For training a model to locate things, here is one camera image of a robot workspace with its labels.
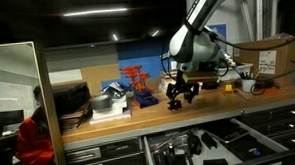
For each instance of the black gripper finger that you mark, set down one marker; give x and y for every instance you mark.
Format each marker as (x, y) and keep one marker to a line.
(192, 94)
(173, 95)

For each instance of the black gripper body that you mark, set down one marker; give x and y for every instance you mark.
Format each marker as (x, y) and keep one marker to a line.
(182, 79)

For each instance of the grey metal tool drawer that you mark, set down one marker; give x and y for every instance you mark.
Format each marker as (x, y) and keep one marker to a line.
(263, 139)

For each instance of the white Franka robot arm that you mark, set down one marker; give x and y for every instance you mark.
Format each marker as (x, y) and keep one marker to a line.
(192, 47)

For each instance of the white drawer liner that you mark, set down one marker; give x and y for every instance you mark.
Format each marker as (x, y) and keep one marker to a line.
(220, 152)

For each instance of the black drawer cabinet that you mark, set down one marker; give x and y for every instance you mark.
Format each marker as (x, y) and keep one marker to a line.
(104, 154)

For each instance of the orange hex keys blue stand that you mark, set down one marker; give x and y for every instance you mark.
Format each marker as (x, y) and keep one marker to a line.
(141, 89)

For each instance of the yellow red green toy bricks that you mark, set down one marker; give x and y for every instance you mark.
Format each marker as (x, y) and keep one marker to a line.
(228, 89)

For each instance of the white plastic bin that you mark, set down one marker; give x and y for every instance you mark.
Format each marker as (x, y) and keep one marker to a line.
(235, 72)

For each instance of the black ribbed round object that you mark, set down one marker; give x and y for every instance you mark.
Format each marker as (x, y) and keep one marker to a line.
(194, 144)

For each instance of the plain black tablet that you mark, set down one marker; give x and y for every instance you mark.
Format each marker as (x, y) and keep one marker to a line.
(228, 130)

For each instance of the white cup with tools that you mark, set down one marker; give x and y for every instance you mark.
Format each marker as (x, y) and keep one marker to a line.
(248, 84)

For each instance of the silver foil bag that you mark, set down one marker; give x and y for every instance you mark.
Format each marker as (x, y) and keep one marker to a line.
(114, 89)

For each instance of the cork board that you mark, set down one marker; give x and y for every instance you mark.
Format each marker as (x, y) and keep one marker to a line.
(100, 76)

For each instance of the black tablet with blue sticker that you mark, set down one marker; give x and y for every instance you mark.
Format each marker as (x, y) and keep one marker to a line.
(254, 149)

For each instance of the brown cardboard box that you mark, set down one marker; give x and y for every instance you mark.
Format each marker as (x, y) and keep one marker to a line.
(280, 60)

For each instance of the black case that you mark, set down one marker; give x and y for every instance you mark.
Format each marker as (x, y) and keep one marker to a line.
(71, 97)

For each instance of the stack of dark folders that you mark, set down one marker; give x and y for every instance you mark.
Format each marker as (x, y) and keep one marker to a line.
(74, 120)

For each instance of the wood-framed panel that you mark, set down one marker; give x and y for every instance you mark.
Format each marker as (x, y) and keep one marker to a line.
(48, 97)

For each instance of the person in red jacket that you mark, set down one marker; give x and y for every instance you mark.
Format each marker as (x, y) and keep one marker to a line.
(33, 147)

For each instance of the grey duct tape roll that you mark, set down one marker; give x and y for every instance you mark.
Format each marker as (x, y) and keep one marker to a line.
(100, 102)

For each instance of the black frame-shaped plastic part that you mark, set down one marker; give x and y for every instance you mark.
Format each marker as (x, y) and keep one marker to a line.
(215, 163)

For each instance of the aluminium frame post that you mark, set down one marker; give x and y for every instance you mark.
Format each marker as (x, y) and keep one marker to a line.
(259, 14)

